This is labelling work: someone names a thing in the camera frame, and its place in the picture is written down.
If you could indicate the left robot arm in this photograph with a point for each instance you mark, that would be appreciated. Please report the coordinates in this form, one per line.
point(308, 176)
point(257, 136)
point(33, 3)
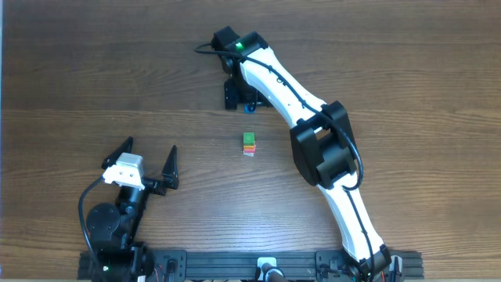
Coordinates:
point(113, 227)

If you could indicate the blue cube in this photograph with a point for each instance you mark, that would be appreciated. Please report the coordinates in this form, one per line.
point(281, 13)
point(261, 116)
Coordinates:
point(249, 109)

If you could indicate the white cube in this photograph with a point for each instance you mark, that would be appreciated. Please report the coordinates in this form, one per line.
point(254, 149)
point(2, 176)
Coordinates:
point(248, 154)

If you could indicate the orange cube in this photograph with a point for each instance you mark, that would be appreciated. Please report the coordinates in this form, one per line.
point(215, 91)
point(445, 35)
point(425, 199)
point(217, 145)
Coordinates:
point(249, 147)

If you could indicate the mounting rail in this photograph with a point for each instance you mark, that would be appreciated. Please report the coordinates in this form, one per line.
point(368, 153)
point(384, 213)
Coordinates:
point(227, 265)

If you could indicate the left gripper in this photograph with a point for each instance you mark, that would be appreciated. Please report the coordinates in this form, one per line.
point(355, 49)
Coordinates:
point(154, 186)

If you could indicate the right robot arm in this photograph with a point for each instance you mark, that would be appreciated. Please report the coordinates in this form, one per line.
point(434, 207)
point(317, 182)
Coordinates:
point(344, 211)

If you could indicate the red cube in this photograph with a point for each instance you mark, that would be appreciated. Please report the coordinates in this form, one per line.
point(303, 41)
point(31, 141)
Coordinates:
point(249, 150)

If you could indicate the green cube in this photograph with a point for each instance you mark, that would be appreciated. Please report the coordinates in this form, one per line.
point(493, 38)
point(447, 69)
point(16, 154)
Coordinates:
point(249, 138)

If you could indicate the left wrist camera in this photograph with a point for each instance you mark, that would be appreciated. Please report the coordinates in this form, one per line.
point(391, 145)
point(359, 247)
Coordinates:
point(124, 170)

